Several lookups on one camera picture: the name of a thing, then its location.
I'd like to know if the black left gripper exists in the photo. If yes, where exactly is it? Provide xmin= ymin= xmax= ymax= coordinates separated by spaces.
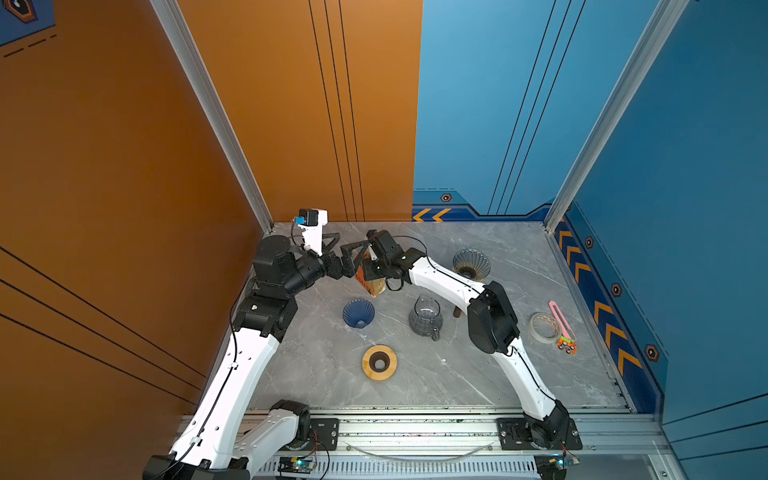
xmin=281 ymin=232 xmax=365 ymax=303

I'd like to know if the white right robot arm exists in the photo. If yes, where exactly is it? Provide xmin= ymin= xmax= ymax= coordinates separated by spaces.
xmin=362 ymin=230 xmax=583 ymax=450

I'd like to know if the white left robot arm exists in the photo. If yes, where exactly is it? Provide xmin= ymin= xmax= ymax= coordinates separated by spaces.
xmin=142 ymin=234 xmax=370 ymax=479

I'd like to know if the blue ribbed dripper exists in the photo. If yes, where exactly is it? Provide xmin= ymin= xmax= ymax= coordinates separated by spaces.
xmin=342 ymin=299 xmax=375 ymax=329

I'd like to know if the grey ribbed glass dripper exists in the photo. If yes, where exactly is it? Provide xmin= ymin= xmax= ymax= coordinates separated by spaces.
xmin=452 ymin=248 xmax=491 ymax=281

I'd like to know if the clear tape roll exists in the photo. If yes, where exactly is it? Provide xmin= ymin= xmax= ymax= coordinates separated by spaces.
xmin=528 ymin=312 xmax=562 ymax=344

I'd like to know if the left green circuit board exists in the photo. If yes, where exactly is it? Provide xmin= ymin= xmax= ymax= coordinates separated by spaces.
xmin=276 ymin=457 xmax=317 ymax=479

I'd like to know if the green circuit board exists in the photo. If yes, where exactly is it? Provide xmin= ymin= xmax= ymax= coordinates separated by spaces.
xmin=276 ymin=457 xmax=317 ymax=479
xmin=534 ymin=455 xmax=581 ymax=480

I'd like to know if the right green circuit board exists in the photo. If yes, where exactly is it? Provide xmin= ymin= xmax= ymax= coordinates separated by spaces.
xmin=534 ymin=455 xmax=581 ymax=480

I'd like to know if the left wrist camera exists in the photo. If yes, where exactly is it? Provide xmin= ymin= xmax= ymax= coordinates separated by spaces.
xmin=294 ymin=209 xmax=328 ymax=256

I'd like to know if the wooden ring near front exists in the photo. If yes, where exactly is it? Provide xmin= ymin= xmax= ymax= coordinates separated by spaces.
xmin=361 ymin=344 xmax=398 ymax=382

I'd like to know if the pink handled tool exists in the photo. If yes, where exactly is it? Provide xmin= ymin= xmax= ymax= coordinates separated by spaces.
xmin=548 ymin=301 xmax=578 ymax=355

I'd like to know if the aluminium left corner post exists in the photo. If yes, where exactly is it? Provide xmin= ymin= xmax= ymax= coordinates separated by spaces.
xmin=150 ymin=0 xmax=274 ymax=233

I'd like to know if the aluminium corner post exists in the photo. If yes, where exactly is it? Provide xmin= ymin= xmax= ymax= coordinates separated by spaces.
xmin=543 ymin=0 xmax=689 ymax=234
xmin=150 ymin=0 xmax=274 ymax=233

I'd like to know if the aluminium right corner post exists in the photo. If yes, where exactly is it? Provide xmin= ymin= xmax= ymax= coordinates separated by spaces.
xmin=543 ymin=0 xmax=689 ymax=234

